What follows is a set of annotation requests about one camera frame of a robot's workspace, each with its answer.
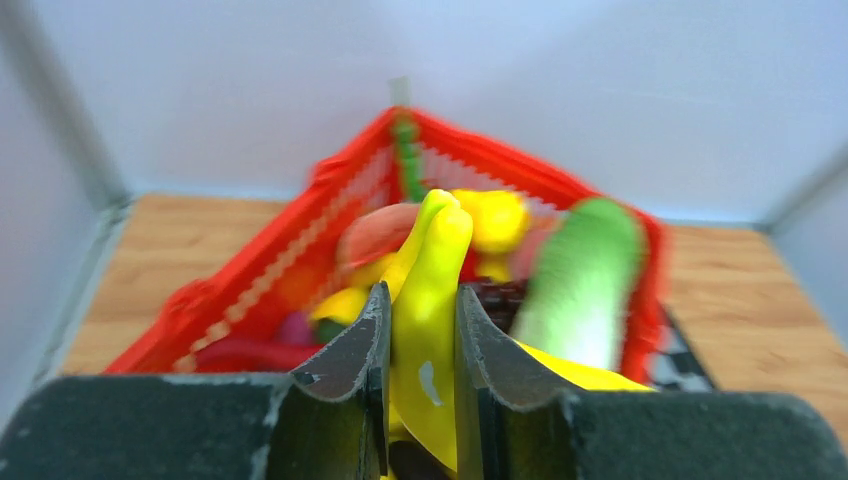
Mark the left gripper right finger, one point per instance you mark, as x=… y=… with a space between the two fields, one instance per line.
x=517 y=419

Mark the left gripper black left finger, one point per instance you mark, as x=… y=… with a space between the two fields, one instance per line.
x=326 y=419

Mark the red plastic basket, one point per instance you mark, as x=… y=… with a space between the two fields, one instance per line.
x=291 y=264

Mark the yellow banana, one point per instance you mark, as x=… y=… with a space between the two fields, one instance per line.
x=423 y=283

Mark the green chili pepper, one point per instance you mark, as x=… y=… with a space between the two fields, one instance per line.
x=408 y=155

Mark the red chili pepper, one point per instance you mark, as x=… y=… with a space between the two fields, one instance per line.
x=237 y=354

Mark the yellow mango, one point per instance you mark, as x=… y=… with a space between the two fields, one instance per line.
x=342 y=307

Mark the long green cabbage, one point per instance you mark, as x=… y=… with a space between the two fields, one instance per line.
x=581 y=283

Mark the black white checkerboard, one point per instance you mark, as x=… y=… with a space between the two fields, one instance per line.
x=675 y=366

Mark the yellow lemon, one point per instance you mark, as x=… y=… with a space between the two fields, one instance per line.
x=500 y=219

